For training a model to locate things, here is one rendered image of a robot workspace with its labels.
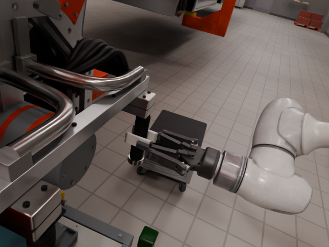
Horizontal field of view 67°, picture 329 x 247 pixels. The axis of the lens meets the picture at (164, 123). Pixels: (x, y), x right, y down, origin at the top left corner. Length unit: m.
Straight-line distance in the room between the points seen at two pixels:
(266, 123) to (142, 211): 1.05
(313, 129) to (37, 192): 0.56
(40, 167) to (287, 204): 0.48
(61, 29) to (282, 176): 0.57
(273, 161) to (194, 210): 1.07
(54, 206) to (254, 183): 0.40
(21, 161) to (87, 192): 1.30
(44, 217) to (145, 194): 1.30
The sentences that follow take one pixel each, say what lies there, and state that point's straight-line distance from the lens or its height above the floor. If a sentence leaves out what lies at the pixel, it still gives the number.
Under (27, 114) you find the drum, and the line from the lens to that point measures 0.54.
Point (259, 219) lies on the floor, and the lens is 1.78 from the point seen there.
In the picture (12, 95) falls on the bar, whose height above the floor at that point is 0.94.
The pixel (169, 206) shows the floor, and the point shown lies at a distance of 1.59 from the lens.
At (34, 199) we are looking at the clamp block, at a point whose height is 0.95.
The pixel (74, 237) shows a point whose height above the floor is 0.16.
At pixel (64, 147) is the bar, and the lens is 0.37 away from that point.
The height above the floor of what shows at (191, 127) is 0.34.
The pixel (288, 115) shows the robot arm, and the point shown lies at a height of 0.97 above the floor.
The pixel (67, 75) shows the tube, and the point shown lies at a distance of 0.48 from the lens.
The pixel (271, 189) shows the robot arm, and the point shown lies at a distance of 0.59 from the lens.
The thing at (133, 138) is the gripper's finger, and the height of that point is 0.84.
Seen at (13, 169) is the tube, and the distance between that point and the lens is 0.31.
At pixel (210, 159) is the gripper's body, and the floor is 0.86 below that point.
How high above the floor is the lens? 1.20
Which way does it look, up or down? 31 degrees down
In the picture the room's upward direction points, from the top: 14 degrees clockwise
